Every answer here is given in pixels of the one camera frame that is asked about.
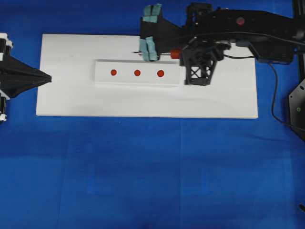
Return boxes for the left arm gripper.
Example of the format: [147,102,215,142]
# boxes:
[0,32,52,123]

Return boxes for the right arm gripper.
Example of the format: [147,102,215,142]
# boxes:
[180,3,231,86]

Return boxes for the red handled soldering iron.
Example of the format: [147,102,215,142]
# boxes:
[132,49,181,59]

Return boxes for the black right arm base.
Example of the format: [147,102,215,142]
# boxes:
[288,80,305,141]

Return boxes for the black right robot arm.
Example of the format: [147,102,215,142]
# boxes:
[180,3,305,86]

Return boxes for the large white base board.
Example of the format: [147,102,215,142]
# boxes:
[36,34,258,119]

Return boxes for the small raised white plate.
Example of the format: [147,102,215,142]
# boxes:
[94,60,180,86]

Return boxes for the blue table cloth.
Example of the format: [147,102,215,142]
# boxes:
[0,0,305,229]

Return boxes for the thin black camera cable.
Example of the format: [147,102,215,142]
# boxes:
[269,62,305,133]

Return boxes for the black aluminium frame rail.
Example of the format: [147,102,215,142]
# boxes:
[292,0,305,19]

